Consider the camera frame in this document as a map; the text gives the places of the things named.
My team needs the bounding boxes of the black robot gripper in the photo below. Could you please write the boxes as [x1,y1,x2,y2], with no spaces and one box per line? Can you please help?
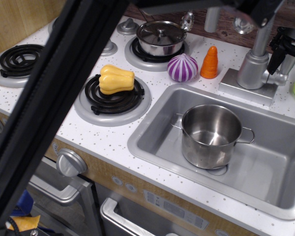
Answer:
[267,27,295,75]

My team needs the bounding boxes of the silver faucet lever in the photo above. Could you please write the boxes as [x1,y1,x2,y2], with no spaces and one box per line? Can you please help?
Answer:
[266,55,295,86]

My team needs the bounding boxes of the silver toy faucet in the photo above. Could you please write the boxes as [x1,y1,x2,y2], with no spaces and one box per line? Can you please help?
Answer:
[219,27,278,106]

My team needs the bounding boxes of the clear crystal faucet knob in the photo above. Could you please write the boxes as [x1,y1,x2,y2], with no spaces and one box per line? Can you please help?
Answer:
[233,17,255,35]

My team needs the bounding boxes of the orange toy carrot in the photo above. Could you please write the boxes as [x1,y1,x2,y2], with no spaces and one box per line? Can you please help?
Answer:
[200,46,218,79]

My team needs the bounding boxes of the purple striped toy onion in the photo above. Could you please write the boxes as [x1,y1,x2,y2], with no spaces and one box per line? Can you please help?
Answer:
[167,53,199,82]

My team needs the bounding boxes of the grey toy sink basin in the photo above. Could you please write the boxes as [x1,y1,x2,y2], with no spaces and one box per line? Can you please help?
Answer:
[128,85,295,220]

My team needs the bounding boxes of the steel pot in sink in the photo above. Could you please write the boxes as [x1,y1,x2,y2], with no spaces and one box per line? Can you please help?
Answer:
[171,104,255,170]

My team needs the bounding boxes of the lidded steel pan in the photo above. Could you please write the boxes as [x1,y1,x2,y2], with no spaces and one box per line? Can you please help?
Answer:
[136,21,186,57]

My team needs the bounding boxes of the rear black coil burner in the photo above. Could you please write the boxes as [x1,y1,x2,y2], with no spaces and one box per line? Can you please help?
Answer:
[124,36,189,72]

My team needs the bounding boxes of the black coil burner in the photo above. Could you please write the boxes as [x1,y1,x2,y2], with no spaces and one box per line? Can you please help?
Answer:
[124,36,189,72]
[74,75,151,127]
[0,44,44,88]

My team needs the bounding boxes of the silver rear stove knob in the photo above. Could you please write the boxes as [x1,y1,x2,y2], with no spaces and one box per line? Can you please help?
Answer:
[117,18,139,35]

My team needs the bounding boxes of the silver stove knob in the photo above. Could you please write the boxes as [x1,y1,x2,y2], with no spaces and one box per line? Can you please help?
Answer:
[56,148,88,177]
[117,18,139,35]
[101,39,118,57]

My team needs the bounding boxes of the silver middle stove knob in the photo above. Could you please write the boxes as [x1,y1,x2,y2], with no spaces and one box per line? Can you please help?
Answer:
[101,39,118,57]

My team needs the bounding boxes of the yellow toy squash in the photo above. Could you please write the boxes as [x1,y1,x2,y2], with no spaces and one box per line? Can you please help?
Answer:
[99,64,135,95]

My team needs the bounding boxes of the front black coil burner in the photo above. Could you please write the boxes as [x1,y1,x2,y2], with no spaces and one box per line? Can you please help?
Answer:
[74,75,151,127]

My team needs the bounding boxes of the silver front stove knob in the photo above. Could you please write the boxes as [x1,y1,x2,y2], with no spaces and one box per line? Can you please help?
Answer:
[56,148,88,177]

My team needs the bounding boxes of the left black coil burner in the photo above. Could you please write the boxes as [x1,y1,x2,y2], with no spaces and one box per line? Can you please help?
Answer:
[0,44,44,88]

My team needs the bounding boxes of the blue object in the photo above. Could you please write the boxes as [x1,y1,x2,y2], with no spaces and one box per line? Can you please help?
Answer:
[11,189,34,216]

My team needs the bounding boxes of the yellow cloth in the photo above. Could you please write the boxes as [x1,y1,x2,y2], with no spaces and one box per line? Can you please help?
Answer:
[11,215,40,232]

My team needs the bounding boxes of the silver dishwasher door handle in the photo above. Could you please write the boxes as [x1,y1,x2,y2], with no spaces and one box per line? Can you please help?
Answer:
[100,198,162,236]

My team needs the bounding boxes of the silver oven door handle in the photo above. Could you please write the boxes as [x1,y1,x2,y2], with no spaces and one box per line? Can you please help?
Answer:
[29,157,94,207]

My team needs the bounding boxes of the black metal frame beam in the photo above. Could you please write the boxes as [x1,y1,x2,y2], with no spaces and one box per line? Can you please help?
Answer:
[0,0,283,231]

